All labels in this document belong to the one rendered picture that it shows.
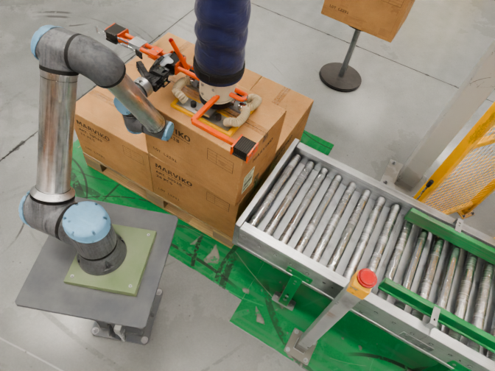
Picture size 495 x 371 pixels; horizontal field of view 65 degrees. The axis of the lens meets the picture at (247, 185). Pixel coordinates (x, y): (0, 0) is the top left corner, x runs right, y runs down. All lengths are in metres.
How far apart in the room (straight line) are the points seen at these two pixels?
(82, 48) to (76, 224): 0.58
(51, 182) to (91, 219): 0.19
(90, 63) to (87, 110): 1.25
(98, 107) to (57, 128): 1.13
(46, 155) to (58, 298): 0.56
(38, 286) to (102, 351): 0.76
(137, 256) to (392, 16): 2.47
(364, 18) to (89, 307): 2.71
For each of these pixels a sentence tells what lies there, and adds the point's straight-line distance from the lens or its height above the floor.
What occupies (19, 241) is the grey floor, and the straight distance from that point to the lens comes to 2.76.
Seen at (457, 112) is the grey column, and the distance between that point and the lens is 2.65.
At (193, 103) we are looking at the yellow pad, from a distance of 1.86.
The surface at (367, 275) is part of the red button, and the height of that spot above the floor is 1.04.
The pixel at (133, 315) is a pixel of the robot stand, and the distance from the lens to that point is 1.60.
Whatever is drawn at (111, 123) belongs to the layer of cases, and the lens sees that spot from 2.43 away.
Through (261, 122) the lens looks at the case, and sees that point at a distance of 1.88.
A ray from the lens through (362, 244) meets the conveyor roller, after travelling 2.09.
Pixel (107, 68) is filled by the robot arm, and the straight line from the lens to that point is 1.31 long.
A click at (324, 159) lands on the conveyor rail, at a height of 0.59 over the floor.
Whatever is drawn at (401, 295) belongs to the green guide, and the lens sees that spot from 2.00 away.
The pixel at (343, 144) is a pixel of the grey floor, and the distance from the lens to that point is 3.25.
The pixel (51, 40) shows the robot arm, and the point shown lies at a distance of 1.36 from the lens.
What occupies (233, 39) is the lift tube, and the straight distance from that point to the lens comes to 1.59.
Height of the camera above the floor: 2.27
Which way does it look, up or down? 54 degrees down
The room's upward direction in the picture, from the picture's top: 11 degrees clockwise
